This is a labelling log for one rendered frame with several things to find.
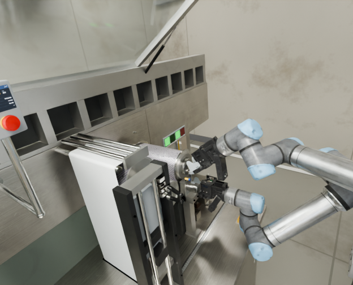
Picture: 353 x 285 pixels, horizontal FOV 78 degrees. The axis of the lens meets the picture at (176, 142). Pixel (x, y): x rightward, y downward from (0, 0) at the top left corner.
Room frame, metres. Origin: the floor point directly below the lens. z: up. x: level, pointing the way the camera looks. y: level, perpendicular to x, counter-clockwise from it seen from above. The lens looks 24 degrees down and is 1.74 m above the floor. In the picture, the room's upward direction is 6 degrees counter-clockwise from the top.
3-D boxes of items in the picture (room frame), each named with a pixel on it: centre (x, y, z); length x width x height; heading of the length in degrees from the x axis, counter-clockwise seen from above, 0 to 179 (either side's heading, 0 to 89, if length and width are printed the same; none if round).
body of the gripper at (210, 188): (0.81, -0.15, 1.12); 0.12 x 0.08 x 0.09; 53
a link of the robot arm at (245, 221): (0.70, -0.27, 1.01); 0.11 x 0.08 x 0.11; 177
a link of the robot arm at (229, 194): (0.76, -0.21, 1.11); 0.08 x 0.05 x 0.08; 143
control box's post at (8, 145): (0.41, 0.33, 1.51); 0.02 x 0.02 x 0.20
